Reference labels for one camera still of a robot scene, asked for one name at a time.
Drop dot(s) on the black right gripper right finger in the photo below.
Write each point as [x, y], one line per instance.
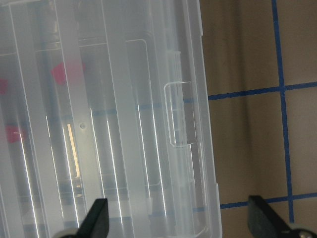
[264, 222]

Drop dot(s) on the red block far middle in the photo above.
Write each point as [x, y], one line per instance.
[60, 72]

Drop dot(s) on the clear plastic box lid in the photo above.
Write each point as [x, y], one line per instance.
[134, 128]

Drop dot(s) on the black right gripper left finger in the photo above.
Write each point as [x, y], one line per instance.
[96, 223]

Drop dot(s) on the red block near middle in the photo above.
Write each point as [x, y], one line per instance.
[15, 134]

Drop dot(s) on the red block under lid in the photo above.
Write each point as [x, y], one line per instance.
[3, 86]

